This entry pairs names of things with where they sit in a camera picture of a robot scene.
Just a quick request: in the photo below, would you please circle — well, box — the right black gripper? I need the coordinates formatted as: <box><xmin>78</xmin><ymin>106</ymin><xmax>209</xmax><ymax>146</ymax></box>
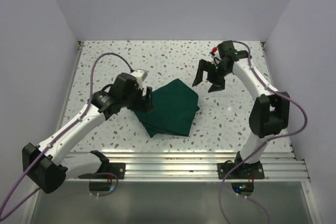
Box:
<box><xmin>193</xmin><ymin>59</ymin><xmax>230</xmax><ymax>93</ymax></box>

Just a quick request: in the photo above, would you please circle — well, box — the green surgical cloth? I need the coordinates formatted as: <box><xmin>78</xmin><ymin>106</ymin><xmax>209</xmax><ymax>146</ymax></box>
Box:
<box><xmin>134</xmin><ymin>79</ymin><xmax>199</xmax><ymax>137</ymax></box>

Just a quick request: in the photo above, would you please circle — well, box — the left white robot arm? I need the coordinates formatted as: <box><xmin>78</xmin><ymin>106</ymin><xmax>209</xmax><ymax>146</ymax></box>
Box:
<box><xmin>22</xmin><ymin>69</ymin><xmax>153</xmax><ymax>194</ymax></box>

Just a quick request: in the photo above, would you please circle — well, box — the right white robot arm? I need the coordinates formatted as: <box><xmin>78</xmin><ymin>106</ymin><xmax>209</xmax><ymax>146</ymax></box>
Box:
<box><xmin>192</xmin><ymin>40</ymin><xmax>290</xmax><ymax>178</ymax></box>

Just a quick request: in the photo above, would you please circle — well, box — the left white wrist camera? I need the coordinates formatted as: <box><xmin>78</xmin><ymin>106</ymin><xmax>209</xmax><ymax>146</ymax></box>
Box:
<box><xmin>131</xmin><ymin>69</ymin><xmax>148</xmax><ymax>89</ymax></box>

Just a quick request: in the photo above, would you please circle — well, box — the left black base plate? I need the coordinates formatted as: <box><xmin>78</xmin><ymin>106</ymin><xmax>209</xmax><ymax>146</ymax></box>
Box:
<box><xmin>79</xmin><ymin>163</ymin><xmax>126</xmax><ymax>179</ymax></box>

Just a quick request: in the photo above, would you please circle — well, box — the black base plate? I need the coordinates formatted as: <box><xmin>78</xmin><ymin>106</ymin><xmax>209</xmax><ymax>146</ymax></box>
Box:
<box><xmin>217</xmin><ymin>161</ymin><xmax>265</xmax><ymax>179</ymax></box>
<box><xmin>79</xmin><ymin>163</ymin><xmax>126</xmax><ymax>179</ymax></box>

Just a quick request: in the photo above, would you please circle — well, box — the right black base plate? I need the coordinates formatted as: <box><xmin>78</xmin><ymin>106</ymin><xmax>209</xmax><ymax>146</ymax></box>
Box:
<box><xmin>217</xmin><ymin>161</ymin><xmax>265</xmax><ymax>179</ymax></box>

